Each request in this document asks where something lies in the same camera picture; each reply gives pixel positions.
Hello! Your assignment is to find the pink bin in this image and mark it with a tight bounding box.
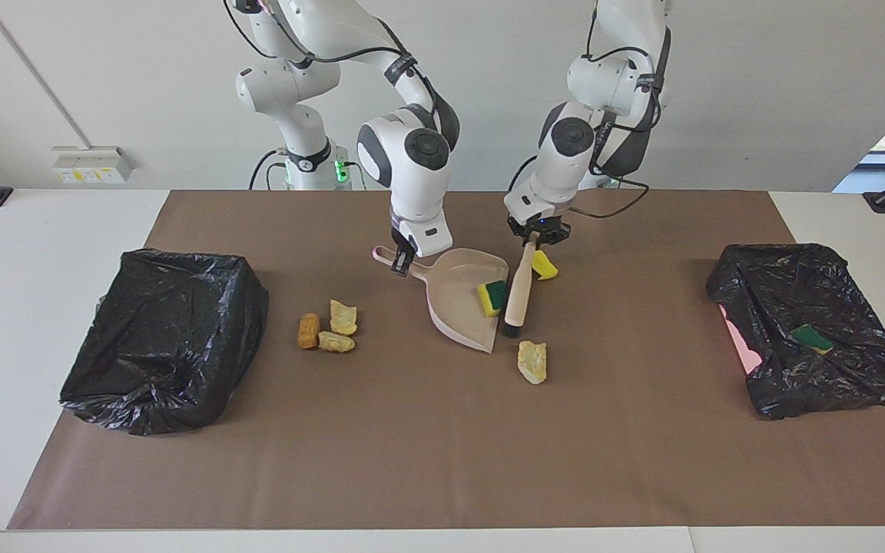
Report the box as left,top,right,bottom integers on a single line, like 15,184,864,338
721,303,762,376

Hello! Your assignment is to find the brown paper table mat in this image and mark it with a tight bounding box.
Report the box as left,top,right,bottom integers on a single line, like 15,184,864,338
7,190,885,531

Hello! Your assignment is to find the black base power cable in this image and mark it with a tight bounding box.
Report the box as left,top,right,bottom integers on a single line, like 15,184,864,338
249,148,290,190
507,156,542,193

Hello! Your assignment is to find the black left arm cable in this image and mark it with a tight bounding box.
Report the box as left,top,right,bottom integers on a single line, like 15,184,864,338
565,0,662,220

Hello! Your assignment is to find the white wall outlet box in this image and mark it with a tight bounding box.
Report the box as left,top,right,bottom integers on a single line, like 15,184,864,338
51,146,134,184

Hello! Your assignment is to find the green yellow sponge piece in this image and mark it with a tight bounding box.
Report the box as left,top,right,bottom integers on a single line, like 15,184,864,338
476,280,508,318
790,323,834,356

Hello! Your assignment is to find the beige plastic dustpan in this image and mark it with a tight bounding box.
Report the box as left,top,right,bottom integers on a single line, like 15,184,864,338
372,245,510,354

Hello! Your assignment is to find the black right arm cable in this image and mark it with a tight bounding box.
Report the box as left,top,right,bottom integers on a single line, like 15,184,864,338
221,0,443,116

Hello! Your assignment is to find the thin grey wall conduit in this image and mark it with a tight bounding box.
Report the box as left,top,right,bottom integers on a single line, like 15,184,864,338
0,0,91,148

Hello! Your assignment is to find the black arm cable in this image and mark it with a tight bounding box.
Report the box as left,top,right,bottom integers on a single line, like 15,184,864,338
221,0,443,116
565,0,662,220

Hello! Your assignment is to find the black plastic trash bag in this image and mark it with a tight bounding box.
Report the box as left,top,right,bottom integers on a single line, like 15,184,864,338
59,247,270,437
705,243,885,420

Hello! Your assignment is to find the beige handled black bristle brush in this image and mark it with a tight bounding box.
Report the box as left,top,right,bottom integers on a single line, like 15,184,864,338
499,240,539,339

